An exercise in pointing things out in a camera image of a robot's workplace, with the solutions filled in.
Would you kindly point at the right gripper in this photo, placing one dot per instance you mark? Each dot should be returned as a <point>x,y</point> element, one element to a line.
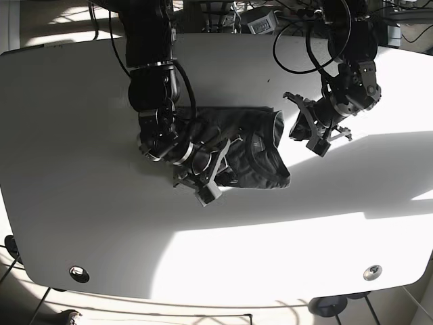
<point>199,170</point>

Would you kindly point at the right silver table grommet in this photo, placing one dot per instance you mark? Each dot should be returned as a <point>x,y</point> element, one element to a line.
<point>372,273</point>

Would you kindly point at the silver table grommet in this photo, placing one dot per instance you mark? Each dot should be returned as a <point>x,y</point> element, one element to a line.
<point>372,273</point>
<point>79,274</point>

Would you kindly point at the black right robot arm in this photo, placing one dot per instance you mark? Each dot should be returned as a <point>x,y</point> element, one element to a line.
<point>172,128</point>

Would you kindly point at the plain dark grey T-shirt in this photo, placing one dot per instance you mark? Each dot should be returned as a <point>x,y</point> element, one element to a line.
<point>253,158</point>

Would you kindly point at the white sneaker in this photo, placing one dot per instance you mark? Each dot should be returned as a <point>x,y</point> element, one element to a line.
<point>69,317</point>

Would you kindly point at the grey multi-socket box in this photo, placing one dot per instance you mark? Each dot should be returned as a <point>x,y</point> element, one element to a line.
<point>261,20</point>

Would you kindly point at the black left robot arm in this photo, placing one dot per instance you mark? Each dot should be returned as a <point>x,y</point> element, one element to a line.
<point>354,89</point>

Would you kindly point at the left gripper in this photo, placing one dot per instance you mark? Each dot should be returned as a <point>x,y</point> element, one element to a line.
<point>317,123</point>

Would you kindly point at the left silver table grommet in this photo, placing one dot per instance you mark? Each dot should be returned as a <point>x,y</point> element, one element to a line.
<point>79,274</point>

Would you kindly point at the left black table leg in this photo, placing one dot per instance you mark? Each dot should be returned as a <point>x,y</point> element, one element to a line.
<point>41,302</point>

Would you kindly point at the black round stand base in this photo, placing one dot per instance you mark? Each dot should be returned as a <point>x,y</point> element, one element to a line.
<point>328,307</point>

